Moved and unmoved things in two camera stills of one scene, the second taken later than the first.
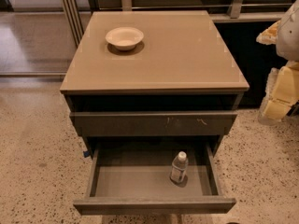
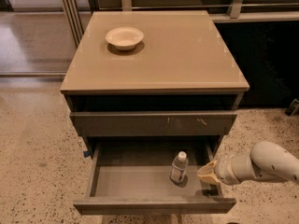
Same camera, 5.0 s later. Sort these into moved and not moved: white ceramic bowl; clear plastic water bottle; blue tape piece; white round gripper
Moved: white round gripper
Not moved: clear plastic water bottle; white ceramic bowl; blue tape piece
